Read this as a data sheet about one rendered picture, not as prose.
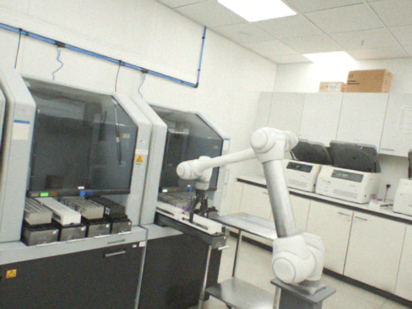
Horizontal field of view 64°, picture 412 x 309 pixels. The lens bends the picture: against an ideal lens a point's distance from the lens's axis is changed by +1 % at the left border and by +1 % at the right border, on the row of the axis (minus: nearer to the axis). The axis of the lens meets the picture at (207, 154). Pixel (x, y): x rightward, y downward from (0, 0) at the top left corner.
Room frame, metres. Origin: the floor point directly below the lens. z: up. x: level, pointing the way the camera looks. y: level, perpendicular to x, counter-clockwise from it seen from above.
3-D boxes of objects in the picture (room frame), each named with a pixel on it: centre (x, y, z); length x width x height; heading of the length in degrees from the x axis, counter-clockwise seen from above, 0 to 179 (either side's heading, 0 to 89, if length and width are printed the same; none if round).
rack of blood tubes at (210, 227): (2.10, -0.01, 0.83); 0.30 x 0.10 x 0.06; 48
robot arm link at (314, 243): (1.69, -0.60, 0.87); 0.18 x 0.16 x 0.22; 143
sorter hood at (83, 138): (2.03, 0.85, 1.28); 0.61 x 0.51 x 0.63; 138
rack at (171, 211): (2.31, 0.22, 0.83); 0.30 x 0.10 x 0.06; 48
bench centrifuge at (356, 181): (4.03, -1.76, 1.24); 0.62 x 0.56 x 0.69; 138
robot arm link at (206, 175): (2.11, 0.02, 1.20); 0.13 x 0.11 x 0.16; 143
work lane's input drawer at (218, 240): (2.19, 0.09, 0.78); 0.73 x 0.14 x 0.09; 48
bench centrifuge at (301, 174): (4.42, -1.33, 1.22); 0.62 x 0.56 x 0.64; 136
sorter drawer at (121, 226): (2.20, 0.69, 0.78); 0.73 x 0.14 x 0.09; 48
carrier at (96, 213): (1.93, 0.62, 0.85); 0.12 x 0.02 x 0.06; 139
